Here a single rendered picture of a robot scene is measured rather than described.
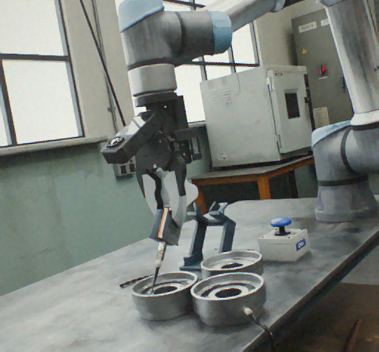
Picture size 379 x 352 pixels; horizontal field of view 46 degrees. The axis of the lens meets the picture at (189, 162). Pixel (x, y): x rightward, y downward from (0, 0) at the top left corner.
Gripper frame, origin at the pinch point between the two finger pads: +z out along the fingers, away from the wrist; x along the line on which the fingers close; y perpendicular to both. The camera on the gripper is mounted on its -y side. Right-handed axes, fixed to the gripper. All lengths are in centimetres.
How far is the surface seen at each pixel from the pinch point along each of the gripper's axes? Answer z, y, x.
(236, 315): 11.5, -5.7, -14.4
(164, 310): 11.4, -7.3, -3.0
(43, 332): 13.2, -16.3, 14.6
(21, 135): -27, 78, 163
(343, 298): 38, 64, -1
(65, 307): 13.2, -8.0, 20.2
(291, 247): 10.5, 20.2, -10.3
